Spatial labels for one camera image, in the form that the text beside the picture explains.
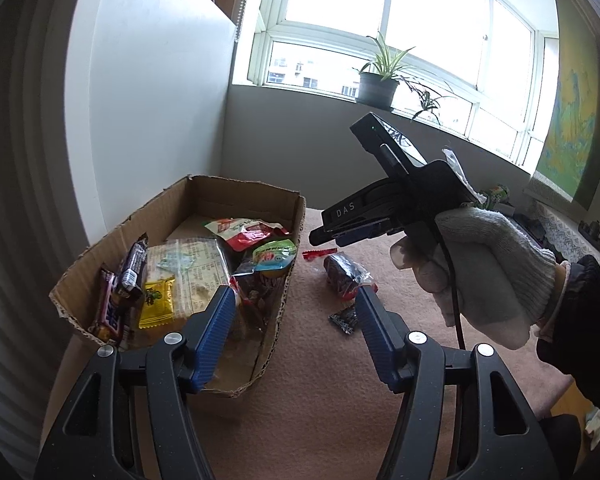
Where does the dark candy red wrapper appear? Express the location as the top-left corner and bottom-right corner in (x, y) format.
(302, 249), (378, 301)
(228, 260), (286, 331)

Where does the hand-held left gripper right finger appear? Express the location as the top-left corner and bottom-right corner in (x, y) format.
(355, 285), (546, 480)

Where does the large brown chocolate bar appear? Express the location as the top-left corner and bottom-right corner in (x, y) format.
(87, 267), (143, 346)

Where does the green and blue snack packet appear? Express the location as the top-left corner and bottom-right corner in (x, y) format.
(251, 239), (297, 272)

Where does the potted spider plant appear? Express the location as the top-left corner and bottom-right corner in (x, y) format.
(352, 32), (456, 123)

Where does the green can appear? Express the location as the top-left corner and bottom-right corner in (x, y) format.
(482, 185), (511, 211)

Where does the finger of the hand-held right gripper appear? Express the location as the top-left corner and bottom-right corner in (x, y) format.
(336, 222), (391, 248)
(307, 225), (342, 246)

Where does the patterned lace cloth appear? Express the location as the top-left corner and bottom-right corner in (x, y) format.
(530, 200), (600, 266)

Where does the white cabinet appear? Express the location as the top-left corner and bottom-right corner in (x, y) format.
(62, 0), (238, 246)

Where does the wall map poster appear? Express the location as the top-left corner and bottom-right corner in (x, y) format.
(522, 0), (600, 211)

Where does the person's right hand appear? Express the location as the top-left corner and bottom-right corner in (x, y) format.
(390, 207), (558, 351)

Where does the red and white snack packet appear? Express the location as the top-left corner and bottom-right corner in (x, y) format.
(203, 216), (291, 252)

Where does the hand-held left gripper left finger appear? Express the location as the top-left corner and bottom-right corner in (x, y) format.
(32, 284), (238, 480)

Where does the cardboard box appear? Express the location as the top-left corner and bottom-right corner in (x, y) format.
(49, 175), (307, 398)

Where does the yellow snack packet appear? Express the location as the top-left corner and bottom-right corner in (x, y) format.
(138, 277), (176, 330)

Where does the white framed window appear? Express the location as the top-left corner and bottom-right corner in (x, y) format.
(232, 0), (563, 166)

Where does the small dark snack packet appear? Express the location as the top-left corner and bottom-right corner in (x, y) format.
(328, 307), (359, 336)

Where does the clear cracker packet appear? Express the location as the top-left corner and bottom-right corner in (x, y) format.
(145, 237), (236, 321)

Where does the person's right forearm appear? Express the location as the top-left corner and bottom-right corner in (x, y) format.
(532, 254), (600, 416)

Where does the black cable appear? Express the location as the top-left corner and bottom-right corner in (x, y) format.
(432, 220), (467, 352)

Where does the pink blanket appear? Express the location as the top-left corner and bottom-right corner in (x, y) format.
(40, 232), (576, 480)

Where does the small brown chocolate bar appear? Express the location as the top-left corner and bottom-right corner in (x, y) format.
(117, 235), (148, 301)

